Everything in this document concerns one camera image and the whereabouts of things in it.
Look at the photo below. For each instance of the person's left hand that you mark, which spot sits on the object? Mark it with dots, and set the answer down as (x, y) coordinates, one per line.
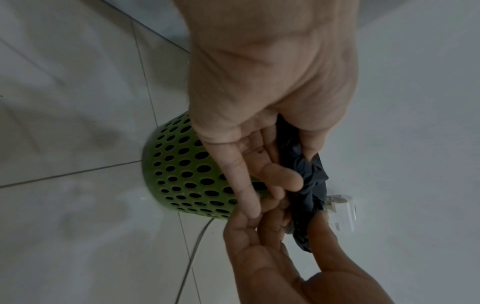
(262, 74)

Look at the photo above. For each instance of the person's right hand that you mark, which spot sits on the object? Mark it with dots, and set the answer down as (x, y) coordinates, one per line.
(285, 261)

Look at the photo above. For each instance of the new black bin liner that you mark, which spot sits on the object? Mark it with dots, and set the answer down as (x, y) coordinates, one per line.
(305, 184)

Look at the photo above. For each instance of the green plastic waste basket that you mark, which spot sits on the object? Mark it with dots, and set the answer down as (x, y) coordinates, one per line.
(180, 178)

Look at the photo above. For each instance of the white wall adapter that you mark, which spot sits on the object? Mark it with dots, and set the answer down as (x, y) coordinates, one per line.
(343, 212)

